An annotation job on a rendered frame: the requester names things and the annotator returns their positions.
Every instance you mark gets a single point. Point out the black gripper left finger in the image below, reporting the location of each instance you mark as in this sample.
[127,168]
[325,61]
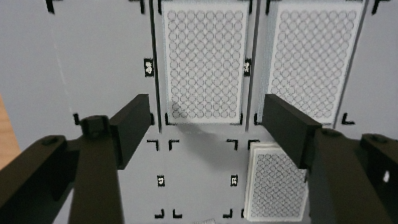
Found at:
[35,184]

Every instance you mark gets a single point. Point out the grey flat deck plate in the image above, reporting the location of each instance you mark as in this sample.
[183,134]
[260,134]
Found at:
[31,86]

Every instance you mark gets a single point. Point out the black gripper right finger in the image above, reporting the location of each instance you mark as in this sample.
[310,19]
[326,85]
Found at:
[339,190]

